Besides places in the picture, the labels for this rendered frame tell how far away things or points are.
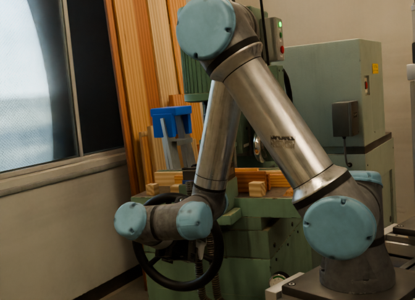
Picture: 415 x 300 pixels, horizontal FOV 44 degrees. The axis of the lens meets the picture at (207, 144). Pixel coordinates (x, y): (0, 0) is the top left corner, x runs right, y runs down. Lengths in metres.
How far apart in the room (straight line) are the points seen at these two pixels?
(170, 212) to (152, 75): 2.48
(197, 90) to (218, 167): 0.58
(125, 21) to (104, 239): 1.36
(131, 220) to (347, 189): 0.43
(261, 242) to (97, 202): 1.79
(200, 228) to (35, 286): 2.02
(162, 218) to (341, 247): 0.36
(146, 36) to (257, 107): 2.61
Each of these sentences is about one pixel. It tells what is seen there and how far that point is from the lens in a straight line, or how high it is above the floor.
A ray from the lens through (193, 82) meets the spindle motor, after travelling 1.66.
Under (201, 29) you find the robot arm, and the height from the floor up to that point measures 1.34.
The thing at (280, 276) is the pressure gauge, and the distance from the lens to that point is 1.52.
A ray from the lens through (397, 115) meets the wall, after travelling 3.90.
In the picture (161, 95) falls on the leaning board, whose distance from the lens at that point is 3.47.
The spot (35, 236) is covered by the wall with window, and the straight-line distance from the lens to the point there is 2.90.
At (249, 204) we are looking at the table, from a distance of 1.55.
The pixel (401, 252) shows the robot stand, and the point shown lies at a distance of 1.56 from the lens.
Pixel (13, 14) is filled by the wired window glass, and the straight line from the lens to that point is 2.97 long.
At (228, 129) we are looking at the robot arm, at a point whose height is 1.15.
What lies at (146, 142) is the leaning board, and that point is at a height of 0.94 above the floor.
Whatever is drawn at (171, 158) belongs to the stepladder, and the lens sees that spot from 2.57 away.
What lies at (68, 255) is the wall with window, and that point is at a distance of 3.08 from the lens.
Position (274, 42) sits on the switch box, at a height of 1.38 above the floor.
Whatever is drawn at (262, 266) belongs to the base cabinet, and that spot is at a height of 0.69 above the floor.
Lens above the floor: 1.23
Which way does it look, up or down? 6 degrees down
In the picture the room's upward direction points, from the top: 5 degrees counter-clockwise
